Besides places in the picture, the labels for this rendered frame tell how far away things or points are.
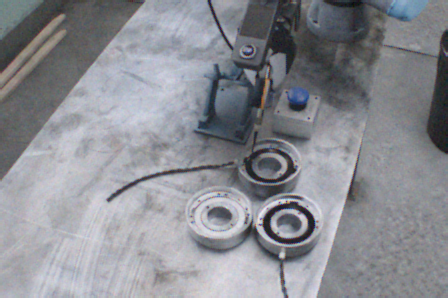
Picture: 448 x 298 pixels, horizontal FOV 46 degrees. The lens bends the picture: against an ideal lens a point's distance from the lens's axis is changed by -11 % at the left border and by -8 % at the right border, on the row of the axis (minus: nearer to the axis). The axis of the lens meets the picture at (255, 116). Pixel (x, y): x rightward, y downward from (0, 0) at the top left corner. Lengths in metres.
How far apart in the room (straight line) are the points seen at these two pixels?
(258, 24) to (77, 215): 0.44
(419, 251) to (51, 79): 1.73
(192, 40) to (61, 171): 0.45
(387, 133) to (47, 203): 1.54
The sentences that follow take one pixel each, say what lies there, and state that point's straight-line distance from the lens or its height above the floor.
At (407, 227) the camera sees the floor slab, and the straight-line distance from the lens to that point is 1.96.
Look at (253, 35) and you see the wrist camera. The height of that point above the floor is 1.07.
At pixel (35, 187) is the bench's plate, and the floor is 0.80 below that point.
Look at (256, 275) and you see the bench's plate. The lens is 0.87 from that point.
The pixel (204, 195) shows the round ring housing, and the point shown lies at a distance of 0.92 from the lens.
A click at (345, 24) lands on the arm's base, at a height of 0.84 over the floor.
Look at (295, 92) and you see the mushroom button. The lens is 1.03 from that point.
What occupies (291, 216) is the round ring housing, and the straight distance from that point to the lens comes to 0.91.
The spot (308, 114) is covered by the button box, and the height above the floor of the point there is 0.85.
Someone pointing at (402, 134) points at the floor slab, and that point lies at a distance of 2.26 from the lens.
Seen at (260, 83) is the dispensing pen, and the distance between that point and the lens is 0.93.
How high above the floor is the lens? 1.55
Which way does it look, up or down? 43 degrees down
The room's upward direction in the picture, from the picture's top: straight up
